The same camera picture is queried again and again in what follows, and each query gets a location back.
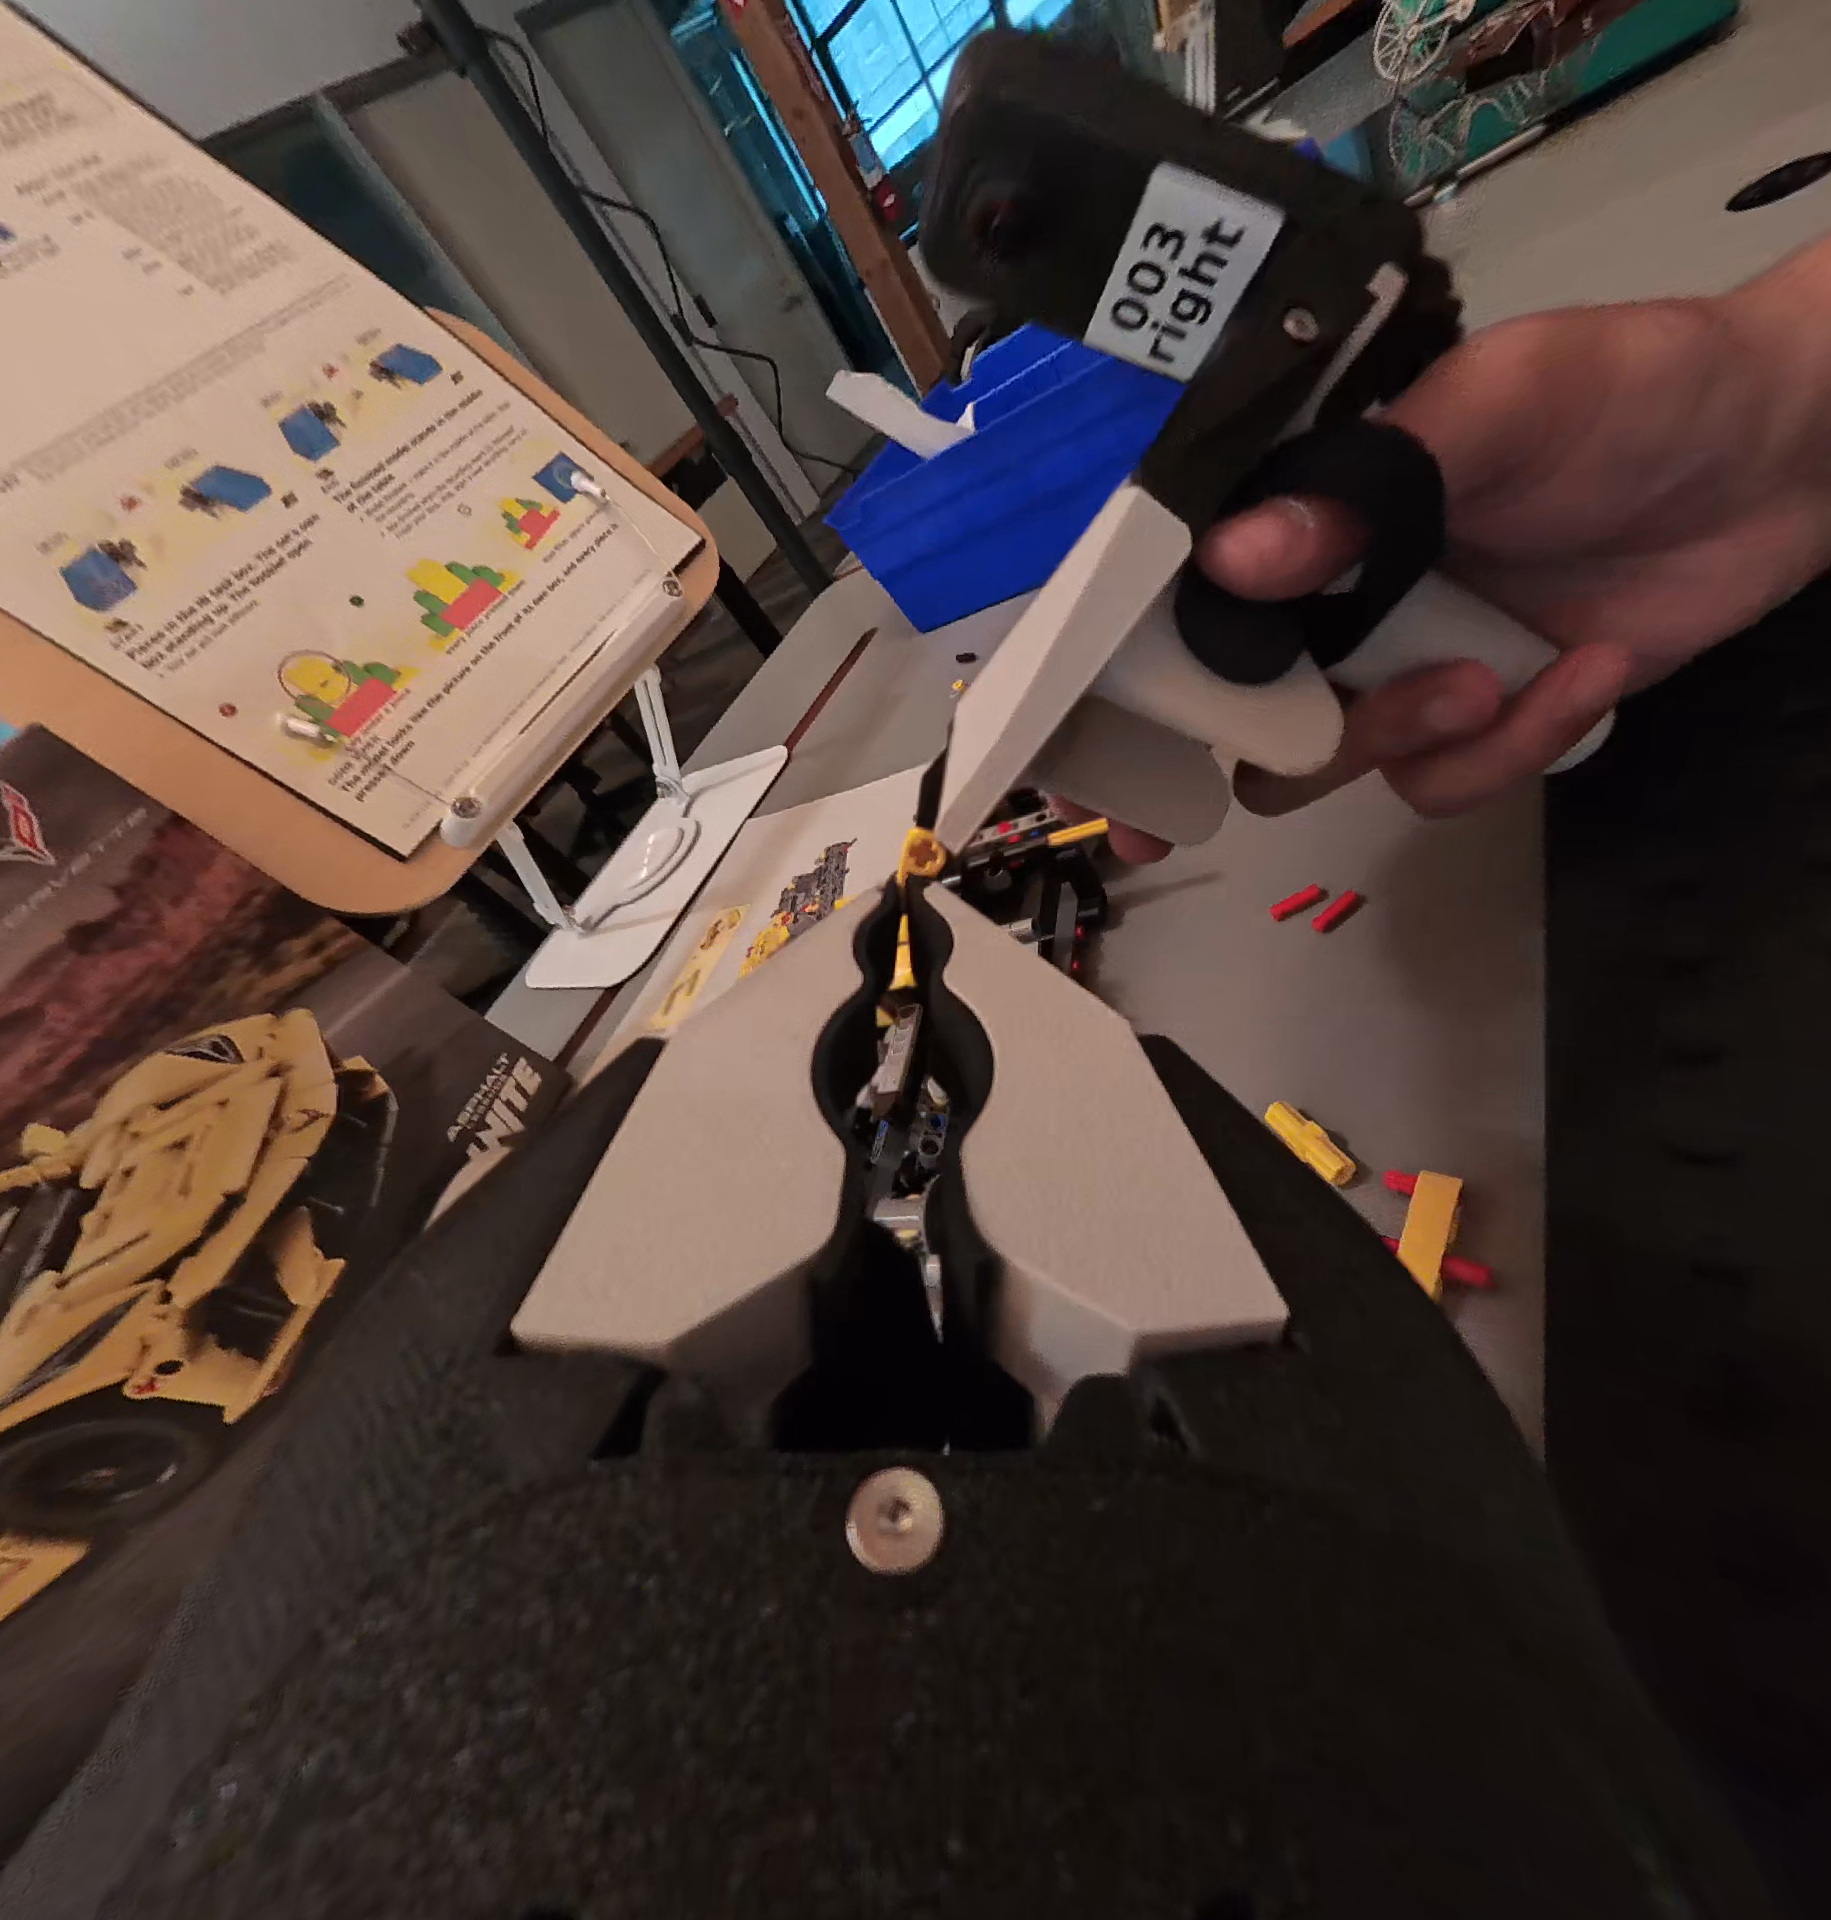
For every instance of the bent red lego piece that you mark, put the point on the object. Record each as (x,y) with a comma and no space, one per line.
(1337,911)

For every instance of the blue storage bin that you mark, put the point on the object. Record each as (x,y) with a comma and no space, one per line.
(1006,481)

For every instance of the yellow black lego car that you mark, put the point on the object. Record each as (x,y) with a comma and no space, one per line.
(1051,886)

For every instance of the person's right hand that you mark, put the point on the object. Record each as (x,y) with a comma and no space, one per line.
(1635,481)

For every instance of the wooden post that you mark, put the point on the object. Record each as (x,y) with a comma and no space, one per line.
(842,182)

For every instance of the black perforated mat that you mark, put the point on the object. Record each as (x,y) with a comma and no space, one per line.
(1710,1201)

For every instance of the black lego set box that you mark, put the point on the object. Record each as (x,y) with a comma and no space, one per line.
(181,1201)

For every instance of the white paper slip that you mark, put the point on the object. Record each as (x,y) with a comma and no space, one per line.
(893,409)

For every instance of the black stand pole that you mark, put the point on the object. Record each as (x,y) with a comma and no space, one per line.
(632,301)

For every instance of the miniature white bicycle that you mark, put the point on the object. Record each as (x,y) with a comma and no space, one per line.
(1418,46)

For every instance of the yellow thin lego beam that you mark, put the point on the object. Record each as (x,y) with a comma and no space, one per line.
(922,852)
(1431,1222)

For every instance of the black table grommet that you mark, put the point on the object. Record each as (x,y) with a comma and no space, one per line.
(1784,182)

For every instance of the lego instruction booklet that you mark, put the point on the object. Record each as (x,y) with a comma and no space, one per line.
(797,871)

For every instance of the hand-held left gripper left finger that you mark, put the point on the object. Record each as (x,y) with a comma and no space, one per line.
(677,1201)

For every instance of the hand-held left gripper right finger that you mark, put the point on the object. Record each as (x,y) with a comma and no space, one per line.
(1126,1201)

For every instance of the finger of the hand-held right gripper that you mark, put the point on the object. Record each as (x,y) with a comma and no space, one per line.
(1066,647)

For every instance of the yellow lego axle connector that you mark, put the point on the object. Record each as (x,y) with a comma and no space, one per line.
(1311,1143)

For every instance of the brown box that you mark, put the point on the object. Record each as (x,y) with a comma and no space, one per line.
(1514,53)

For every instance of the printed instruction sheet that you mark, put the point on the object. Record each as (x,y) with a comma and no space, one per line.
(226,452)

